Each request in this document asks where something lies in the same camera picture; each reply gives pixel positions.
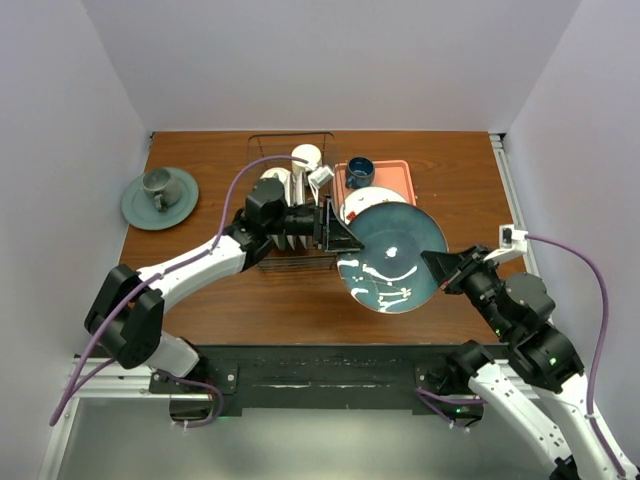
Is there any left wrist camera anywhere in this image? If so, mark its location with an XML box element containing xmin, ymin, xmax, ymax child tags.
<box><xmin>306</xmin><ymin>165</ymin><xmax>334</xmax><ymax>198</ymax></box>

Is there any watermelon pattern plate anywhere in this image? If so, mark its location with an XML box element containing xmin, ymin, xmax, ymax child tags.
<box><xmin>339</xmin><ymin>186</ymin><xmax>407</xmax><ymax>224</ymax></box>

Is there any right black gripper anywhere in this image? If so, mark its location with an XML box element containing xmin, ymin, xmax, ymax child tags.
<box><xmin>419</xmin><ymin>241</ymin><xmax>511</xmax><ymax>337</ymax></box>

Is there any dark blue glazed plate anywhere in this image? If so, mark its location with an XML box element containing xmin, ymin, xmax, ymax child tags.
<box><xmin>337</xmin><ymin>202</ymin><xmax>448</xmax><ymax>315</ymax></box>

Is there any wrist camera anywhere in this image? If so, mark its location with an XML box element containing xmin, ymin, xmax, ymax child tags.
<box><xmin>484</xmin><ymin>224</ymin><xmax>528</xmax><ymax>264</ymax></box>
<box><xmin>306</xmin><ymin>165</ymin><xmax>334</xmax><ymax>198</ymax></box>

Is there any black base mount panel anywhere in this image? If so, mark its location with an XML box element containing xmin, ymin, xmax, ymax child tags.
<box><xmin>64</xmin><ymin>343</ymin><xmax>516</xmax><ymax>419</ymax></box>

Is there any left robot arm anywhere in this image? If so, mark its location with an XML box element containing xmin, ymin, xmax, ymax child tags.
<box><xmin>84</xmin><ymin>178</ymin><xmax>364</xmax><ymax>392</ymax></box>

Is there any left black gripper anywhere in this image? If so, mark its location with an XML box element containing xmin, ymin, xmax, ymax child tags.
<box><xmin>267</xmin><ymin>196</ymin><xmax>365</xmax><ymax>253</ymax></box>

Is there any grey ceramic cup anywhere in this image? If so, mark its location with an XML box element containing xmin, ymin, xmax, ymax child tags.
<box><xmin>142</xmin><ymin>168</ymin><xmax>182</xmax><ymax>212</ymax></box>

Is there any green rim hao shi plate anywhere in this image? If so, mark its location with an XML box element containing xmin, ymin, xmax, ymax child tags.
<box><xmin>293</xmin><ymin>172</ymin><xmax>307</xmax><ymax>249</ymax></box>

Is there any chinese text plate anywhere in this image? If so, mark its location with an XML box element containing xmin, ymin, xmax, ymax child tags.
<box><xmin>282</xmin><ymin>169</ymin><xmax>299</xmax><ymax>249</ymax></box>

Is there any blue ceramic mug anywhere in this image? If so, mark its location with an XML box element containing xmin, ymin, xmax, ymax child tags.
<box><xmin>345</xmin><ymin>157</ymin><xmax>375</xmax><ymax>189</ymax></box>

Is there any black wire dish rack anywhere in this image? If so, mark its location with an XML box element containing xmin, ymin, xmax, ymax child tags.
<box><xmin>247</xmin><ymin>131</ymin><xmax>340</xmax><ymax>273</ymax></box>

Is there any dark green plate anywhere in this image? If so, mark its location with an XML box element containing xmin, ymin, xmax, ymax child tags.
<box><xmin>121</xmin><ymin>167</ymin><xmax>199</xmax><ymax>231</ymax></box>

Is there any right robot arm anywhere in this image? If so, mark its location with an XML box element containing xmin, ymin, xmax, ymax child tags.
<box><xmin>421</xmin><ymin>239</ymin><xmax>639</xmax><ymax>479</ymax></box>

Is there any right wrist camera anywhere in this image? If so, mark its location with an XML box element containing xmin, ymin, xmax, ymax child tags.
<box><xmin>484</xmin><ymin>224</ymin><xmax>528</xmax><ymax>264</ymax></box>

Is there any white bowl orange rim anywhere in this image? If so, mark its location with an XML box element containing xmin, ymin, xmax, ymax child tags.
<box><xmin>261</xmin><ymin>167</ymin><xmax>291</xmax><ymax>183</ymax></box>

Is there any cream mug black handle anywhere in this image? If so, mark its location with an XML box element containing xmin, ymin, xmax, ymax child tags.
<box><xmin>291</xmin><ymin>144</ymin><xmax>323</xmax><ymax>179</ymax></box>

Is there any pink plastic tray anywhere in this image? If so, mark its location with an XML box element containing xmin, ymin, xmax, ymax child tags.
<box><xmin>332</xmin><ymin>160</ymin><xmax>417</xmax><ymax>206</ymax></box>

